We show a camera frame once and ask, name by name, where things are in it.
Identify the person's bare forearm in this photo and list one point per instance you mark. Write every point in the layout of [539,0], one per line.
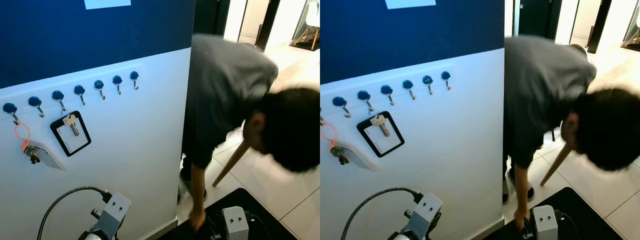
[196,187]
[521,190]

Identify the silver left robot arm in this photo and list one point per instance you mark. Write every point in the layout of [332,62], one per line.
[94,237]
[401,237]

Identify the blue round metal hook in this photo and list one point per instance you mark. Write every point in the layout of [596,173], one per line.
[57,94]
[445,75]
[339,101]
[34,101]
[79,89]
[134,75]
[386,89]
[117,79]
[363,94]
[407,84]
[427,79]
[9,107]
[98,84]

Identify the person's hand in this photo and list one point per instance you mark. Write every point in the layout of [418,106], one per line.
[521,221]
[196,220]

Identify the black floor mat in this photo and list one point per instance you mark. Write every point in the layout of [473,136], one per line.
[585,220]
[270,225]

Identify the wooden furniture leg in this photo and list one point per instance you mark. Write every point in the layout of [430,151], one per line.
[556,165]
[231,162]

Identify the dark key bunch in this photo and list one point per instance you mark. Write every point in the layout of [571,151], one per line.
[342,155]
[32,153]

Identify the person in grey shirt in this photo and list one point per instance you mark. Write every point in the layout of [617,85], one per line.
[540,80]
[225,80]

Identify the silver key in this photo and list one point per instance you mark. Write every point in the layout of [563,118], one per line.
[383,126]
[73,126]

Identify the black framed white card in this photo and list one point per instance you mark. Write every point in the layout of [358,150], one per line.
[56,135]
[363,135]

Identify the dark door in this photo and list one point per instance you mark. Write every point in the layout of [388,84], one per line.
[540,17]
[210,15]

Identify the white chair with wooden legs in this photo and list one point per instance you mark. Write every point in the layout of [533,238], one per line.
[311,20]
[634,32]

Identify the light blue paper sheet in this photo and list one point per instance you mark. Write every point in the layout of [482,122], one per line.
[410,3]
[107,3]

